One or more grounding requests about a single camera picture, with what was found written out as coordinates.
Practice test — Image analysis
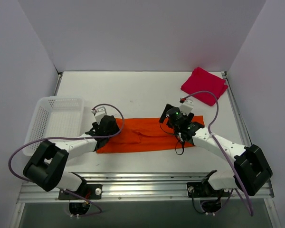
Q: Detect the thin black cable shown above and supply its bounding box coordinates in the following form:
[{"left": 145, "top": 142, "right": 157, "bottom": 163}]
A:
[{"left": 160, "top": 116, "right": 193, "bottom": 156}]

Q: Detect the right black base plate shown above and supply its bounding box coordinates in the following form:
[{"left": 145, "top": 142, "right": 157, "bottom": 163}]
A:
[{"left": 186, "top": 182, "right": 230, "bottom": 198}]

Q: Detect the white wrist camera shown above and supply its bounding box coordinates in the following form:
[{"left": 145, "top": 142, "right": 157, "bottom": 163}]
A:
[
  {"left": 91, "top": 106, "right": 107, "bottom": 124},
  {"left": 179, "top": 98, "right": 194, "bottom": 116}
]

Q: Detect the aluminium rail frame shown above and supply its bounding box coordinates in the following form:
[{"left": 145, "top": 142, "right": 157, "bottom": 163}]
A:
[{"left": 9, "top": 71, "right": 280, "bottom": 228}]

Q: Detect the folded magenta t-shirt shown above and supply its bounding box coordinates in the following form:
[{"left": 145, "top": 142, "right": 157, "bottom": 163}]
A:
[{"left": 180, "top": 67, "right": 228, "bottom": 99}]

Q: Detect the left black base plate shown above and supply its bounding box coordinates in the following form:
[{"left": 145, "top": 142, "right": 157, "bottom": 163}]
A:
[{"left": 58, "top": 183, "right": 103, "bottom": 200}]

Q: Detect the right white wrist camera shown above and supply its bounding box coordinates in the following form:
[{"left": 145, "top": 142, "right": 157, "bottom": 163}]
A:
[{"left": 179, "top": 98, "right": 194, "bottom": 116}]

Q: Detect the orange t-shirt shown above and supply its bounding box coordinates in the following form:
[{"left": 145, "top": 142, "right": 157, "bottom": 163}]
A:
[{"left": 95, "top": 115, "right": 204, "bottom": 154}]

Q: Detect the white perforated plastic basket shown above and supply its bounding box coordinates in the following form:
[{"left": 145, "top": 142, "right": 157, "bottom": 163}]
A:
[{"left": 25, "top": 96, "right": 84, "bottom": 143}]

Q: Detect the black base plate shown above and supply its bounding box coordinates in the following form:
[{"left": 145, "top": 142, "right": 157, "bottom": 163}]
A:
[
  {"left": 58, "top": 183, "right": 103, "bottom": 200},
  {"left": 186, "top": 182, "right": 230, "bottom": 198}
]

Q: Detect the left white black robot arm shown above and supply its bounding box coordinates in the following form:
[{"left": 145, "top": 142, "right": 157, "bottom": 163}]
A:
[{"left": 23, "top": 115, "right": 120, "bottom": 199}]

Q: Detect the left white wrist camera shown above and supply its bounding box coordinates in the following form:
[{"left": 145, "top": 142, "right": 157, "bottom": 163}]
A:
[{"left": 91, "top": 106, "right": 107, "bottom": 124}]

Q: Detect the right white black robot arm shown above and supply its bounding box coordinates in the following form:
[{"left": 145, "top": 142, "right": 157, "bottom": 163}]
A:
[{"left": 159, "top": 104, "right": 273, "bottom": 196}]

